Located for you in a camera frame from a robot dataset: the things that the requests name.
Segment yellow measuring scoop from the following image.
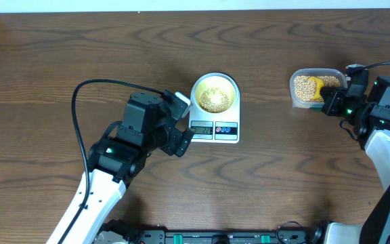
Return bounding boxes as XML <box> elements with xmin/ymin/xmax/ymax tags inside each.
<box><xmin>309</xmin><ymin>77</ymin><xmax>324</xmax><ymax>100</ymax></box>

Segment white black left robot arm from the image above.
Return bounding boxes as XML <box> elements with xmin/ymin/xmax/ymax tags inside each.
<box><xmin>48</xmin><ymin>91</ymin><xmax>194</xmax><ymax>243</ymax></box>

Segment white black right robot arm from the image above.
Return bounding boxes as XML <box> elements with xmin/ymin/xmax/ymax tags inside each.
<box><xmin>320</xmin><ymin>68</ymin><xmax>390</xmax><ymax>244</ymax></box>

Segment white digital kitchen scale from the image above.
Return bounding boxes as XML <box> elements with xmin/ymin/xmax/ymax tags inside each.
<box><xmin>189</xmin><ymin>73</ymin><xmax>240</xmax><ymax>144</ymax></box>

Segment soybeans in yellow bowl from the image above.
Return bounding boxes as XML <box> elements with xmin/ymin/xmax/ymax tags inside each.
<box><xmin>199</xmin><ymin>87</ymin><xmax>232</xmax><ymax>113</ymax></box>

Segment yellow plastic bowl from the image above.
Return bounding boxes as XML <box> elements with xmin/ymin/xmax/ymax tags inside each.
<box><xmin>194</xmin><ymin>75</ymin><xmax>236</xmax><ymax>113</ymax></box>

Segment clear plastic container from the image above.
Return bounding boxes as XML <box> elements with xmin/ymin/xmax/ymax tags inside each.
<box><xmin>290</xmin><ymin>68</ymin><xmax>347</xmax><ymax>109</ymax></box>

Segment pile of soybeans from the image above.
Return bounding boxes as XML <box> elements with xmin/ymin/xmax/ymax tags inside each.
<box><xmin>294</xmin><ymin>75</ymin><xmax>341</xmax><ymax>102</ymax></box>

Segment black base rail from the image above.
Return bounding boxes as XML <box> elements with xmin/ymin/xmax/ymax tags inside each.
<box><xmin>93</xmin><ymin>220</ymin><xmax>322</xmax><ymax>244</ymax></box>

